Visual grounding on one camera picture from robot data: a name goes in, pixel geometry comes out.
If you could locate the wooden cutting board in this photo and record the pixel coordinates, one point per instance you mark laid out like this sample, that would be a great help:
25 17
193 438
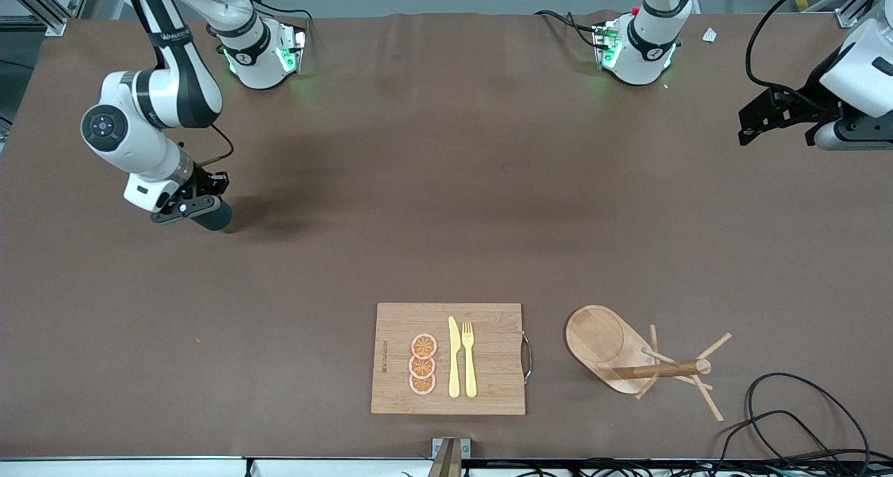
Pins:
488 358

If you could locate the wooden mug tree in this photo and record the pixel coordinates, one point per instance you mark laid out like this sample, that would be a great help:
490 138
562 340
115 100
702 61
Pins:
600 341

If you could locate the aluminium frame post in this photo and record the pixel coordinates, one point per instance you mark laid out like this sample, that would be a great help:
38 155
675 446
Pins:
42 6
858 6

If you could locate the yellow plastic knife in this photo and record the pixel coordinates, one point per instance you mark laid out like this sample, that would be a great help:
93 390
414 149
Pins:
454 365

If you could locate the white table edge rail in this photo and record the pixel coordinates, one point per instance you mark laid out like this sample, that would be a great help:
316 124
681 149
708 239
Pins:
139 466

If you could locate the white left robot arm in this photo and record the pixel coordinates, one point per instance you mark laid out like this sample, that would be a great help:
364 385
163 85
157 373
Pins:
645 44

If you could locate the dark green cup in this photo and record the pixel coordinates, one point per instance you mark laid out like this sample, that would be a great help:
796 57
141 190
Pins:
215 217

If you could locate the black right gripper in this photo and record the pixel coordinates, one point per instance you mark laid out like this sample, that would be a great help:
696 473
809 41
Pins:
203 184

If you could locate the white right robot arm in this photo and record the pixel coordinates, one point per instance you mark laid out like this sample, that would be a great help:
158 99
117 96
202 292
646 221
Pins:
174 86

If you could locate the metal table edge bracket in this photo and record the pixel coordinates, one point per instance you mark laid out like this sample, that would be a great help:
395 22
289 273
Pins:
450 452

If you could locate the toy orange slice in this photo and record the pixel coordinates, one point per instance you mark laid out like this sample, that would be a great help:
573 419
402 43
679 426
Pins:
423 345
421 367

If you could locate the small white paper scrap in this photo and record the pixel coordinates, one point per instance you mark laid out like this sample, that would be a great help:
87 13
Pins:
709 35

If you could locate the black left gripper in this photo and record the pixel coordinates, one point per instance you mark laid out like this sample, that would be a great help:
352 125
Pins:
813 95

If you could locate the yellow plastic fork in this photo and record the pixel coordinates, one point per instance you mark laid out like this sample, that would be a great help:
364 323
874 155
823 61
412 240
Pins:
469 365

